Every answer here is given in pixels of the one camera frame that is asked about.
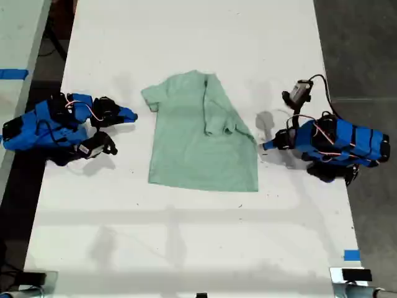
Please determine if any pale green T-shirt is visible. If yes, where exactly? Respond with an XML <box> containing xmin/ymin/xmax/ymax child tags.
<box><xmin>141</xmin><ymin>70</ymin><xmax>260</xmax><ymax>193</ymax></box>

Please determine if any long blue tape strip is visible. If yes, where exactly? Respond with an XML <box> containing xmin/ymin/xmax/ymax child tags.
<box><xmin>0</xmin><ymin>68</ymin><xmax>29</xmax><ymax>80</ymax></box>

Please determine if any short blue tape strip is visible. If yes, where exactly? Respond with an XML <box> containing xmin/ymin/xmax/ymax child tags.
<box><xmin>343</xmin><ymin>249</ymin><xmax>362</xmax><ymax>262</ymax></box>

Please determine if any silver metal table clamp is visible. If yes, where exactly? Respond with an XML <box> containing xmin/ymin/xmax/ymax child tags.
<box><xmin>329</xmin><ymin>266</ymin><xmax>375</xmax><ymax>298</ymax></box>

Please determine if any small black box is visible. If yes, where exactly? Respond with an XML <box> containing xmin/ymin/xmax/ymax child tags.
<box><xmin>341</xmin><ymin>268</ymin><xmax>373</xmax><ymax>282</ymax></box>
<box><xmin>22</xmin><ymin>270</ymin><xmax>48</xmax><ymax>285</ymax></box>

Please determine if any arm red white wire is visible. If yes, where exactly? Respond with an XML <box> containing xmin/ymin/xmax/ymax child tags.
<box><xmin>65</xmin><ymin>93</ymin><xmax>105</xmax><ymax>122</ymax></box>
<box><xmin>311</xmin><ymin>122</ymin><xmax>336</xmax><ymax>147</ymax></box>

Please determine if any arm camera black stalk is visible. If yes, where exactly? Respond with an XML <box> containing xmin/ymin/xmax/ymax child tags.
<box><xmin>290</xmin><ymin>105</ymin><xmax>304</xmax><ymax>131</ymax></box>

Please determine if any arm camera box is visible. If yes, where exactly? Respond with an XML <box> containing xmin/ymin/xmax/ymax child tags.
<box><xmin>77</xmin><ymin>132</ymin><xmax>118</xmax><ymax>160</ymax></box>
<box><xmin>281</xmin><ymin>79</ymin><xmax>313</xmax><ymax>109</ymax></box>

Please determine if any arm camera black cable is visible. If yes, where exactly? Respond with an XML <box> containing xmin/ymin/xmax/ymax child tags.
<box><xmin>302</xmin><ymin>73</ymin><xmax>342</xmax><ymax>120</ymax></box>

